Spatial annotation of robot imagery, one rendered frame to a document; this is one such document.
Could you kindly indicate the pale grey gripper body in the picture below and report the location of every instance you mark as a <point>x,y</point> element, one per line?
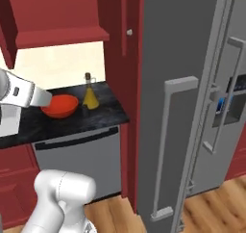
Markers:
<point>41,98</point>

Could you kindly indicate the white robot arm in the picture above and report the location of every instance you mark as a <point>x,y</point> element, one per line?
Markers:
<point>61,192</point>

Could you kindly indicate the orange mixing bowl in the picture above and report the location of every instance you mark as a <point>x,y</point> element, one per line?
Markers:
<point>61,107</point>

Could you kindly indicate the yellow oil bottle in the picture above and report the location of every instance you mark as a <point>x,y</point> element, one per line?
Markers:
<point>91,99</point>

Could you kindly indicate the tall red cabinet door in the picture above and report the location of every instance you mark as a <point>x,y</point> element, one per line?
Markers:
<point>113,66</point>

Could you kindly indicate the red base cabinet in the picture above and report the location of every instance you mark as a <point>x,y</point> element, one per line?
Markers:
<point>16,185</point>

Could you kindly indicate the small white cabinet knob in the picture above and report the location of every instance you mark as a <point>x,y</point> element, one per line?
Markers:
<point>129,32</point>

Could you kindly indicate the dark grey fridge door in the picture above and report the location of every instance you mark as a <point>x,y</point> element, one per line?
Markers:
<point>179,34</point>

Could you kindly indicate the red cabinet beside fridge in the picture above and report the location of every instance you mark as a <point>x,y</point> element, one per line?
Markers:
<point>238,160</point>

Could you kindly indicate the grey fridge door with dispenser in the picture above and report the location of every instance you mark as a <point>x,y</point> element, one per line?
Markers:
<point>235,25</point>

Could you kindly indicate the grey dishwasher front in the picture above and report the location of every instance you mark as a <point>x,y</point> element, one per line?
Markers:
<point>80,166</point>

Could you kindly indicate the red wall cabinet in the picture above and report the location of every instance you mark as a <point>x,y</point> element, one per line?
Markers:
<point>54,15</point>

